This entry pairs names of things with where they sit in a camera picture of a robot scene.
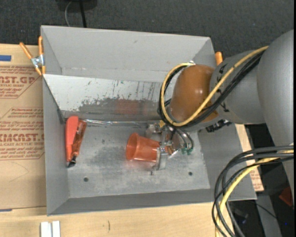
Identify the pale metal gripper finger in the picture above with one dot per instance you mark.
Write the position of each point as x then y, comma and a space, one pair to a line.
161, 160

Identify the orange plastic cup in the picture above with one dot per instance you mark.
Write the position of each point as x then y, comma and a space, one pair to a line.
141, 148

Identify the grey metal bin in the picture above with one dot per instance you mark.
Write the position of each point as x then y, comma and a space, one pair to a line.
113, 179

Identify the orange plastic packet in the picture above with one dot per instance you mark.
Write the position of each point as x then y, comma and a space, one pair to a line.
72, 137

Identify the brown cardboard board red print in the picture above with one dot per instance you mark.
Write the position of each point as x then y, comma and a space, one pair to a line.
19, 176

